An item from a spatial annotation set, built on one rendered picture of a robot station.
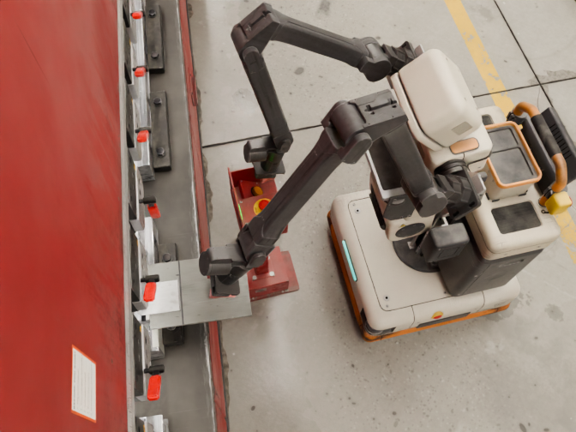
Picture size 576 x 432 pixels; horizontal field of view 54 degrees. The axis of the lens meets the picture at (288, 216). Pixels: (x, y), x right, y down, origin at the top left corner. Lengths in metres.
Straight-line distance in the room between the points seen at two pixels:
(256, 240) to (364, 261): 1.16
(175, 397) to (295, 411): 0.95
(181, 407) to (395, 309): 1.04
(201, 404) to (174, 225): 0.53
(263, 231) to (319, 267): 1.41
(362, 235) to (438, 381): 0.70
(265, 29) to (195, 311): 0.73
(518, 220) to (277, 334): 1.13
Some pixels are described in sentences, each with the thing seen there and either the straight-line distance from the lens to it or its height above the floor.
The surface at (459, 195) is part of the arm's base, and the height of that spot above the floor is 1.22.
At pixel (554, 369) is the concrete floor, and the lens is 2.79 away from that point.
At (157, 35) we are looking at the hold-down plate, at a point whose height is 0.90.
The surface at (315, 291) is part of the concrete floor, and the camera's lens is 2.61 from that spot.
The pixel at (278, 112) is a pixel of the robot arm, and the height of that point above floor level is 1.15.
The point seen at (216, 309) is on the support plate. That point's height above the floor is 1.00.
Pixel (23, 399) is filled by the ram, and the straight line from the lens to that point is 0.65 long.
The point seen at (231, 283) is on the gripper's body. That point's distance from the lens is 1.43.
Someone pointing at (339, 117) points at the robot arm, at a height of 1.57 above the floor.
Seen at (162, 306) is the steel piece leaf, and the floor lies 1.00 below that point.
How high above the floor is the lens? 2.46
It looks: 64 degrees down
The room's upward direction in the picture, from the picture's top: 4 degrees clockwise
